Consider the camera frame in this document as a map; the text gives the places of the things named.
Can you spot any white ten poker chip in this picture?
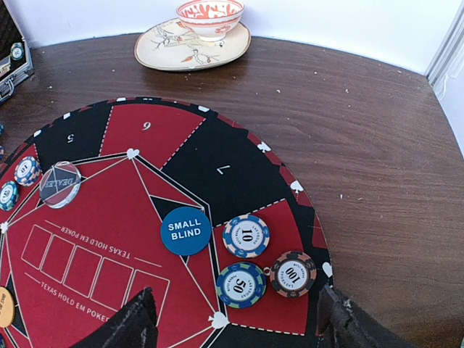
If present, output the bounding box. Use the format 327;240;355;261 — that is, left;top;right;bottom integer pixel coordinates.
223;214;270;259

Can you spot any blue chip seat eight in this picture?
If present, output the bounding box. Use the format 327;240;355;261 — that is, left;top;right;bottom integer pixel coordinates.
215;262;267;309

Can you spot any blue white chip seat four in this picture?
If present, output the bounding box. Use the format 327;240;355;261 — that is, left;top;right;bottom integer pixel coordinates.
14;156;41;186

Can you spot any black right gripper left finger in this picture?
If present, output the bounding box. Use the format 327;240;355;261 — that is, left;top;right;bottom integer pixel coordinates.
72;287;159;347

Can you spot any aluminium poker chip case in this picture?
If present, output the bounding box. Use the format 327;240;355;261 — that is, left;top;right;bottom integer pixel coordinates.
0;1;33;104

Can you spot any green chip seat four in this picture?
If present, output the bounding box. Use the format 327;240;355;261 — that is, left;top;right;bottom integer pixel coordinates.
0;181;20;212

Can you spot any right aluminium corner post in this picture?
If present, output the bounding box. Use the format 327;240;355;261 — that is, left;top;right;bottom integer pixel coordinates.
425;1;463;100

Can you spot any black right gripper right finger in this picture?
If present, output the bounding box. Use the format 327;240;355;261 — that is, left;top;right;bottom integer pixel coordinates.
317;285;413;348

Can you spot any round red black poker mat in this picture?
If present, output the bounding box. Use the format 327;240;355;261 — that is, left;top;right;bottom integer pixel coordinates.
1;97;331;347

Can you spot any black hundred chip seat eight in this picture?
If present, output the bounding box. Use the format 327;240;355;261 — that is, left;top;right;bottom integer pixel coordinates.
269;251;317;299

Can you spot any clear dealer button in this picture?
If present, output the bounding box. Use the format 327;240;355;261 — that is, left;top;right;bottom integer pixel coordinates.
39;161;81;209

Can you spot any orange big blind button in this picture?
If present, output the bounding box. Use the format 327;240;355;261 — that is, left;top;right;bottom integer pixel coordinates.
0;286;15;328

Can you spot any blue small blind button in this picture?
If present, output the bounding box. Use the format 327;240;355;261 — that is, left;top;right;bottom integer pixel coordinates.
160;207;212;256

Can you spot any cream floral ceramic plate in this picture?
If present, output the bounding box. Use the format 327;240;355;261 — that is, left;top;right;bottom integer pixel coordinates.
134;19;251;71

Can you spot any red patterned white bowl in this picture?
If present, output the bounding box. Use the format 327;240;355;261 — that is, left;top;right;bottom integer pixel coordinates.
176;0;245;41

